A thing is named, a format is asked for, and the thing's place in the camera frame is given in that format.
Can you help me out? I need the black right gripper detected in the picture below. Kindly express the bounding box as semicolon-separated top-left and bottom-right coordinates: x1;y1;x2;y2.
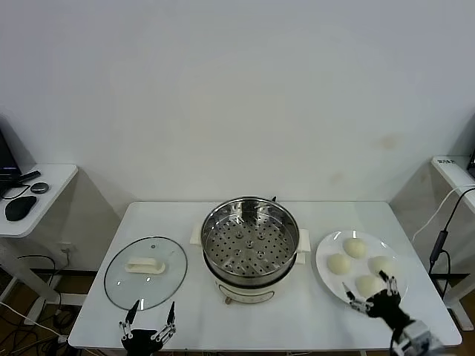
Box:
341;270;411;331

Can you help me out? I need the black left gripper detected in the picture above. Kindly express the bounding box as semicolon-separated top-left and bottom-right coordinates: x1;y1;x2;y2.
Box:
117;298;177;352

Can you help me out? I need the white steamed baozi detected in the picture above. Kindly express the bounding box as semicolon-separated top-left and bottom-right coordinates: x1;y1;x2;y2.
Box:
343;237;367;260
368;255;396;277
327;253;352;276
355;274;385;298

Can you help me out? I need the glass lid with cream handle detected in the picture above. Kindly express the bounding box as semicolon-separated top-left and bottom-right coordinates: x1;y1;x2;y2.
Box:
103;235;189;311

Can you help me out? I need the stainless steel steamer basket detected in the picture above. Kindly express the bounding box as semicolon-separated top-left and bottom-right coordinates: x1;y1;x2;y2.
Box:
189;196;311;286

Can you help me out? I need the white round plate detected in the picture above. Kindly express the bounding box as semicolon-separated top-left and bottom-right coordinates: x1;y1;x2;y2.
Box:
315;229;409;312

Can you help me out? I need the cream electric cooking pot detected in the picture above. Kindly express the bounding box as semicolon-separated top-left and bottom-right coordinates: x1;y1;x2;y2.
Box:
202;251;307;306

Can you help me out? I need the white side table with mouse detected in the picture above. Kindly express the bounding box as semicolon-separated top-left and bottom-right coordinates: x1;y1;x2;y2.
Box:
0;163;79;309

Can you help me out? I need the black computer mouse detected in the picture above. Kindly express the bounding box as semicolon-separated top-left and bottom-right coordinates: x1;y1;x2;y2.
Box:
4;195;38;222

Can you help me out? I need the dark-screen laptop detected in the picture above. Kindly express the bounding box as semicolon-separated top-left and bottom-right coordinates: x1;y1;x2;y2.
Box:
0;117;24;188

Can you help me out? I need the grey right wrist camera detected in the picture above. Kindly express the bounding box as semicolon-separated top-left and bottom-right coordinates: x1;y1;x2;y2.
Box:
393;329;417;354

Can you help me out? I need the black cable with adapter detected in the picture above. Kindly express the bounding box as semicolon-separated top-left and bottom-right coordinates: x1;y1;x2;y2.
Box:
428;187;475;275

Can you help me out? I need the white hanging cable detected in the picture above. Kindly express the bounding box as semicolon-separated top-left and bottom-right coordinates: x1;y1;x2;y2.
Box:
411;184;475;242

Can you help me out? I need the white floor cable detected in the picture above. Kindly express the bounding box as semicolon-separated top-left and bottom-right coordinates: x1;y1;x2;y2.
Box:
0;300;65;338

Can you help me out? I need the black floor cable loop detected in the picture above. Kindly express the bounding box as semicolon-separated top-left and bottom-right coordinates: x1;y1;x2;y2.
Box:
16;253;59;277

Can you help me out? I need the thin black desk cable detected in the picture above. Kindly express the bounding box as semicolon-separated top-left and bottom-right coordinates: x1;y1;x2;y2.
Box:
0;183;30;201

